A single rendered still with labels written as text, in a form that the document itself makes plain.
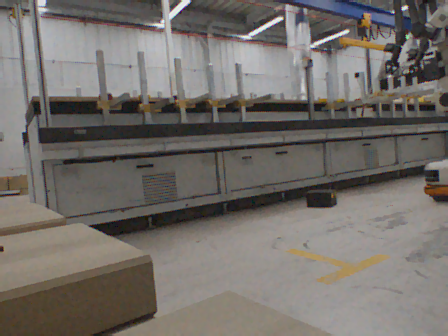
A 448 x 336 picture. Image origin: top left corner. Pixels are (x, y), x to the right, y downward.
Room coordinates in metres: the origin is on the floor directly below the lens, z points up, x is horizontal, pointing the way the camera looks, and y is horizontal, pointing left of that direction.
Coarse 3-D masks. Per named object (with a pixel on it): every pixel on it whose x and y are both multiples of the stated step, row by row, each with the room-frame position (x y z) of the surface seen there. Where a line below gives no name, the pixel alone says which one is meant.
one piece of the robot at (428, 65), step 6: (426, 60) 2.55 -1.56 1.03; (432, 60) 2.52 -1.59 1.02; (438, 60) 2.56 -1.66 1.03; (444, 60) 2.50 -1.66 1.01; (426, 66) 2.56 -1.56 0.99; (432, 66) 2.52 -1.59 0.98; (438, 66) 2.50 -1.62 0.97; (444, 66) 2.49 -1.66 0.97; (426, 72) 2.56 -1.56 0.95; (432, 72) 2.53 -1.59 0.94; (438, 72) 2.50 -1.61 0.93; (444, 72) 2.69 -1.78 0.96; (426, 78) 2.56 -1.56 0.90; (432, 78) 2.53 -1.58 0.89; (438, 78) 2.50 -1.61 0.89
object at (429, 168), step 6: (438, 162) 2.41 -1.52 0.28; (444, 162) 2.37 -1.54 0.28; (426, 168) 2.43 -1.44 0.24; (432, 168) 2.39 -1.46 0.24; (438, 168) 2.36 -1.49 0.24; (444, 168) 2.33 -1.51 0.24; (426, 174) 2.43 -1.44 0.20; (432, 174) 2.41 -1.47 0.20; (438, 174) 2.40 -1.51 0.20; (444, 174) 2.33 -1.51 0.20; (426, 180) 2.44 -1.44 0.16; (432, 180) 2.40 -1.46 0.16; (438, 180) 2.38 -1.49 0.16; (444, 180) 2.34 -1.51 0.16; (426, 186) 2.43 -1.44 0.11; (432, 186) 2.40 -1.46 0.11; (438, 186) 2.37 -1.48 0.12; (444, 186) 2.34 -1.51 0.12; (426, 192) 2.43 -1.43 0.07; (432, 192) 2.40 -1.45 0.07; (438, 192) 2.36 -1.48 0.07; (444, 192) 2.33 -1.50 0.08
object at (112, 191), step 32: (32, 128) 2.23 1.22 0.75; (32, 160) 2.47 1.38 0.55; (64, 160) 2.08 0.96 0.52; (128, 160) 2.32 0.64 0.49; (160, 160) 2.45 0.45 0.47; (192, 160) 2.59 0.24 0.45; (224, 160) 2.71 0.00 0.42; (256, 160) 2.92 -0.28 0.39; (288, 160) 3.13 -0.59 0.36; (320, 160) 3.36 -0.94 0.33; (352, 160) 3.63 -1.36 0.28; (384, 160) 3.96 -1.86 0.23; (416, 160) 4.35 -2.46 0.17; (64, 192) 2.09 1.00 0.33; (96, 192) 2.20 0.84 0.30; (128, 192) 2.31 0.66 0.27; (160, 192) 2.43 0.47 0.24; (192, 192) 2.58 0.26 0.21; (224, 192) 2.69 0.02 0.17; (256, 192) 2.87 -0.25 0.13; (288, 192) 3.10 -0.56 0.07; (96, 224) 2.17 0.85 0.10; (128, 224) 2.29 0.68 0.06
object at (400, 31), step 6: (396, 0) 2.60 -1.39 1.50; (396, 6) 2.60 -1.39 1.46; (396, 12) 2.60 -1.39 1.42; (402, 12) 2.59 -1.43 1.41; (396, 18) 2.60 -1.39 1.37; (402, 18) 2.59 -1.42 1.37; (396, 24) 2.61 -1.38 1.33; (402, 24) 2.58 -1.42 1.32; (396, 30) 2.60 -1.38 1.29; (402, 30) 2.57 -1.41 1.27; (396, 36) 2.60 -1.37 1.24; (402, 36) 2.57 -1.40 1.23; (402, 42) 2.59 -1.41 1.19
